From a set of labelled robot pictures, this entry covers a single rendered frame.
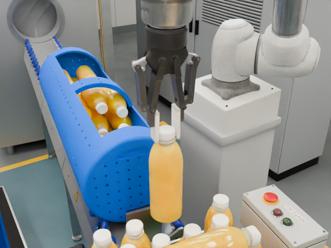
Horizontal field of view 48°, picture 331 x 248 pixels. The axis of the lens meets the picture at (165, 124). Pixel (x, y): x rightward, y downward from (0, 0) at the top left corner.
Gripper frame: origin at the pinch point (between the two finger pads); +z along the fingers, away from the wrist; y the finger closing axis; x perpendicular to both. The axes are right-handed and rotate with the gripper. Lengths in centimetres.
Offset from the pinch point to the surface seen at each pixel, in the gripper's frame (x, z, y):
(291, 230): 13.9, 26.2, -25.9
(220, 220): 6.7, 24.3, -11.1
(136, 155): -18.4, 19.0, 0.7
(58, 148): -79, 50, 16
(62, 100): -60, 19, 13
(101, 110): -54, 22, 2
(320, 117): -120, 92, -174
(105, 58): -159, 41, -26
